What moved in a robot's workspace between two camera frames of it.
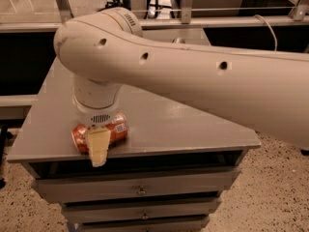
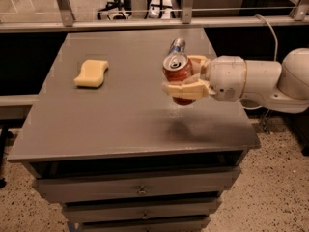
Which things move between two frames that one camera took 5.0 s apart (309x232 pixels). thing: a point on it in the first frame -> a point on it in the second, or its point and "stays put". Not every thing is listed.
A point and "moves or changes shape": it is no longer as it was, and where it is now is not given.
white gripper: x=98 y=117 -> x=226 y=76
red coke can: x=118 y=127 moves or changes shape
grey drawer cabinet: x=167 y=174 stays put
